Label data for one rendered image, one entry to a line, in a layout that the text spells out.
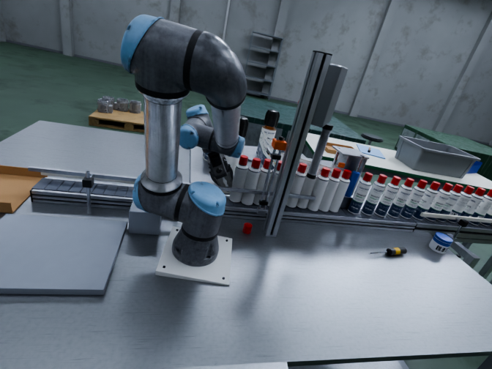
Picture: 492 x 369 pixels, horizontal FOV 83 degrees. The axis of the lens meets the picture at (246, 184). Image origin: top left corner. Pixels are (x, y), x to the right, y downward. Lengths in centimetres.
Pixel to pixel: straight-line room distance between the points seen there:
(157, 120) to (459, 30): 1313
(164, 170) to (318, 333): 59
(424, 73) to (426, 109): 140
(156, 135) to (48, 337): 49
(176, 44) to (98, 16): 1166
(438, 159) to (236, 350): 262
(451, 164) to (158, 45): 287
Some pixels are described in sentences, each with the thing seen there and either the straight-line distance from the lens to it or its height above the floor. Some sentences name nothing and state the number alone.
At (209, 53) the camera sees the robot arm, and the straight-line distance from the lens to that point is 57.
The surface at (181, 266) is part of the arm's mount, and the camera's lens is 90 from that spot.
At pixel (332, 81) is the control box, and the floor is 143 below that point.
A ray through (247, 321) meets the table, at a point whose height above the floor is 83.
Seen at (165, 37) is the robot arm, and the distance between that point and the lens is 60.
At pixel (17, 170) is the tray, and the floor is 86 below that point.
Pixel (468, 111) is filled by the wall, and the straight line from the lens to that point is 1446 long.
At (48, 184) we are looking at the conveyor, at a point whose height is 88.
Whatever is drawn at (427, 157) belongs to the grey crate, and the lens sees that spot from 298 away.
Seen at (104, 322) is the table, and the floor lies 83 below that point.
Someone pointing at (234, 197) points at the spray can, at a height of 91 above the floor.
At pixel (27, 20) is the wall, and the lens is 1340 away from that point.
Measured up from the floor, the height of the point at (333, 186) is 101.
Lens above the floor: 146
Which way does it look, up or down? 25 degrees down
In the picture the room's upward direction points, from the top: 13 degrees clockwise
